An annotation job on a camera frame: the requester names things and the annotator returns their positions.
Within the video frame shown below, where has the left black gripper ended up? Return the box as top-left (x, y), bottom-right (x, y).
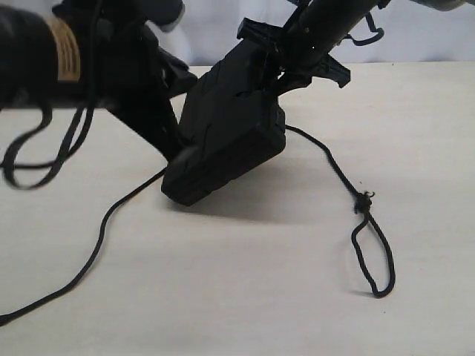
top-left (99, 24), bottom-right (197, 162)

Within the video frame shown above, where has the black braided rope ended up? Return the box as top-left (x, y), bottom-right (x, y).
top-left (0, 125), bottom-right (393, 327)

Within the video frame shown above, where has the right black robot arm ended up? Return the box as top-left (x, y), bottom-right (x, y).
top-left (237, 0), bottom-right (384, 96)

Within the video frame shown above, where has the white background curtain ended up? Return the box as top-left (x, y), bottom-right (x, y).
top-left (157, 1), bottom-right (474, 65)

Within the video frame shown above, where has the black plastic carry case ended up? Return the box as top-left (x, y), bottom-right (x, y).
top-left (161, 42), bottom-right (286, 206)

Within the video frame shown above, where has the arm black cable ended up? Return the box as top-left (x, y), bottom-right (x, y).
top-left (0, 0), bottom-right (112, 190)
top-left (344, 9), bottom-right (384, 46)

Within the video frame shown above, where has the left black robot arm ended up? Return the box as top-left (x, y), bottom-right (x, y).
top-left (1, 1), bottom-right (197, 160)

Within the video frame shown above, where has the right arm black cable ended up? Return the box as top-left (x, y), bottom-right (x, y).
top-left (344, 9), bottom-right (384, 46)

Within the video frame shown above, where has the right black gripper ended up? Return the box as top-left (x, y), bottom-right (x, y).
top-left (237, 18), bottom-right (350, 93)

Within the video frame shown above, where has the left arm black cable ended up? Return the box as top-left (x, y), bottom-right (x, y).
top-left (0, 0), bottom-right (112, 190)

